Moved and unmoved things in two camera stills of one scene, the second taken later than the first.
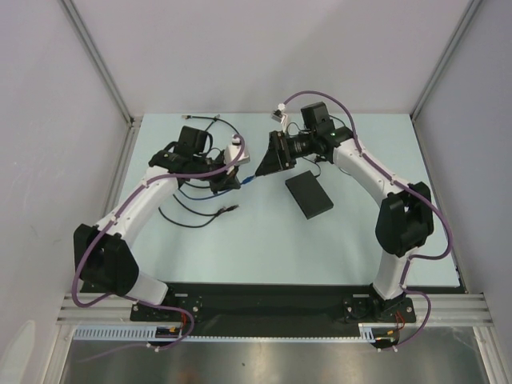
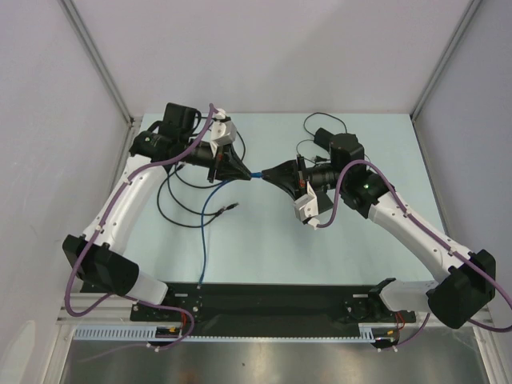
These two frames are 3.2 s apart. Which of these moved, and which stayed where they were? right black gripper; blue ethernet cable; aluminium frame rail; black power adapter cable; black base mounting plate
Moved: blue ethernet cable; black power adapter cable; right black gripper
Stayed: black base mounting plate; aluminium frame rail
